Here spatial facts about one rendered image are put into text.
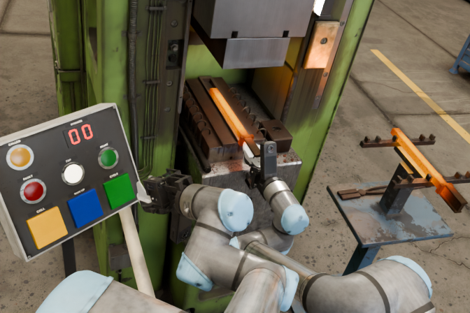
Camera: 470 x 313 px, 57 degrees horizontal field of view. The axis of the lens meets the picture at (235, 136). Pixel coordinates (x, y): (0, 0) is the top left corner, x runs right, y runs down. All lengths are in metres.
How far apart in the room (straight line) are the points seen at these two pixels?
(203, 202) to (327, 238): 1.81
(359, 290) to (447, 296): 1.78
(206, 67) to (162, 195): 0.94
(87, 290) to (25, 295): 1.79
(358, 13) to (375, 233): 0.78
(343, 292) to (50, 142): 0.73
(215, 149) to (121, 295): 1.00
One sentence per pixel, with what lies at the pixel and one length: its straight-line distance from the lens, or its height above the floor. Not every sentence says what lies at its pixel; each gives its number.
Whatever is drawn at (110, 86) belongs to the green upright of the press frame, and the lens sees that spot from 1.35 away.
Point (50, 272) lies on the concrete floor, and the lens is 2.31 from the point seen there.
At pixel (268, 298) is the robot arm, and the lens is 0.66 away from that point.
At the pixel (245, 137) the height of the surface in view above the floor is 1.02.
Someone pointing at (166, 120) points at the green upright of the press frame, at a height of 1.00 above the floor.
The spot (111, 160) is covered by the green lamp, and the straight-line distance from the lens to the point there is 1.17.
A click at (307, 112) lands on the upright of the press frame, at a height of 0.98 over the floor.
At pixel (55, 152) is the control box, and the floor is 1.15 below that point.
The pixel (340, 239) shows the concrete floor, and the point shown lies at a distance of 2.64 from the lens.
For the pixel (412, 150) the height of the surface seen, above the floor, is 1.02.
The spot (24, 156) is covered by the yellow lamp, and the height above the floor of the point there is 1.16.
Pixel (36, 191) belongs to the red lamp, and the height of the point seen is 1.09.
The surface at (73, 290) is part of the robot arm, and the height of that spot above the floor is 1.46.
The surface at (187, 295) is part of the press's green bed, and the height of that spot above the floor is 0.23.
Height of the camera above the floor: 1.85
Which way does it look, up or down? 36 degrees down
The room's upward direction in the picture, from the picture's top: 11 degrees clockwise
